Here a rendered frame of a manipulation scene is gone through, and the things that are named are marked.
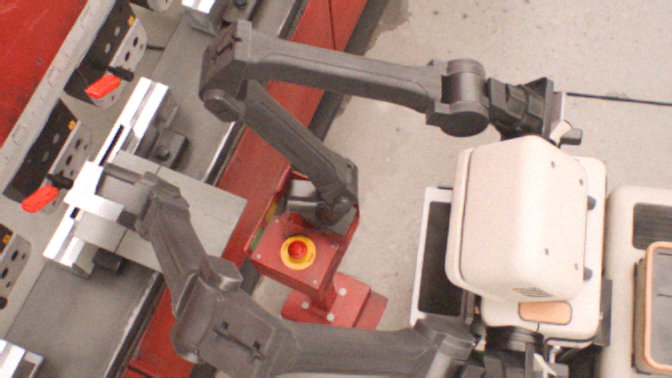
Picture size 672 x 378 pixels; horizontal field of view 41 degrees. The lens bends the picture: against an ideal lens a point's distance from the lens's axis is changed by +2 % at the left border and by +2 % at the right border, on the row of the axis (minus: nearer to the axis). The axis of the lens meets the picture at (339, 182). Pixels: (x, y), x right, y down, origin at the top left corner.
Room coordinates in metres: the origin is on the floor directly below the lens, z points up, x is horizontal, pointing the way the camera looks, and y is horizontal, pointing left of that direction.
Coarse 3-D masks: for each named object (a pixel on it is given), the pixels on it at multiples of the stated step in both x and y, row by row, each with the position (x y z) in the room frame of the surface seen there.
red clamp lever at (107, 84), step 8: (112, 72) 0.70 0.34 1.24; (120, 72) 0.70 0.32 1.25; (128, 72) 0.70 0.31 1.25; (104, 80) 0.67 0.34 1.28; (112, 80) 0.67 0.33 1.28; (120, 80) 0.68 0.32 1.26; (128, 80) 0.68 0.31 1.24; (88, 88) 0.65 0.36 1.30; (96, 88) 0.65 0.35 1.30; (104, 88) 0.65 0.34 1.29; (112, 88) 0.66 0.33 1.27; (96, 96) 0.64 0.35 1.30
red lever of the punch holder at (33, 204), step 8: (48, 176) 0.54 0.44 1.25; (56, 176) 0.53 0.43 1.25; (64, 176) 0.53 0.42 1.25; (56, 184) 0.52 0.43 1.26; (64, 184) 0.52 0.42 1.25; (72, 184) 0.52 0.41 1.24; (40, 192) 0.50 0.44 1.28; (48, 192) 0.50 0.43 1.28; (56, 192) 0.50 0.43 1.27; (24, 200) 0.48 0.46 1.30; (32, 200) 0.48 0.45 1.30; (40, 200) 0.48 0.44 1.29; (48, 200) 0.49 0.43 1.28; (24, 208) 0.47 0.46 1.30; (32, 208) 0.47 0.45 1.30; (40, 208) 0.47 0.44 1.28
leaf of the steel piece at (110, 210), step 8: (96, 176) 0.63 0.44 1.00; (88, 192) 0.60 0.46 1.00; (88, 200) 0.58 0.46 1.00; (96, 200) 0.58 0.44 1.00; (104, 200) 0.58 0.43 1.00; (88, 208) 0.57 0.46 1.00; (96, 208) 0.56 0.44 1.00; (104, 208) 0.56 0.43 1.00; (112, 208) 0.56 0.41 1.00; (120, 208) 0.56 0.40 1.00; (104, 216) 0.55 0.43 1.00; (112, 216) 0.54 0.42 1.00
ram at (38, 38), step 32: (0, 0) 0.65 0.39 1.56; (32, 0) 0.68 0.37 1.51; (64, 0) 0.71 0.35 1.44; (0, 32) 0.62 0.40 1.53; (32, 32) 0.65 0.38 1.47; (64, 32) 0.69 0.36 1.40; (0, 64) 0.60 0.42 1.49; (32, 64) 0.63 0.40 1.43; (0, 96) 0.57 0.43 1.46; (32, 96) 0.60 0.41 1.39; (0, 128) 0.54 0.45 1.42; (32, 128) 0.57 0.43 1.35; (0, 192) 0.49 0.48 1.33
